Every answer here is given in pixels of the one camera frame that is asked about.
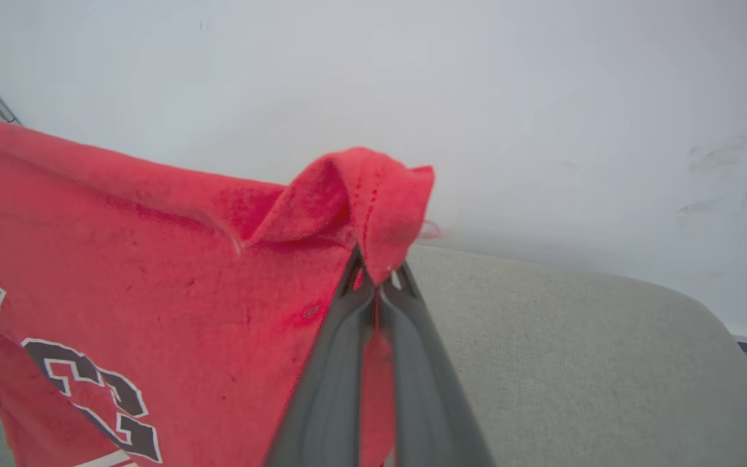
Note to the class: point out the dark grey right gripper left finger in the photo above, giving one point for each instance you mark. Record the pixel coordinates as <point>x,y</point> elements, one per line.
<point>328,402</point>

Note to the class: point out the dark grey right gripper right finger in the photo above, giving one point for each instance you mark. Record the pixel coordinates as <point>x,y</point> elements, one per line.
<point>425,402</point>

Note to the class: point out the red jersey with black lettering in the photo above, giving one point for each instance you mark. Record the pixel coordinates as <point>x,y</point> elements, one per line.
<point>172,292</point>

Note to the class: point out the grey fabric sofa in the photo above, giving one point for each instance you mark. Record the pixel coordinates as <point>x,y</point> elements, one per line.
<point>607,370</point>

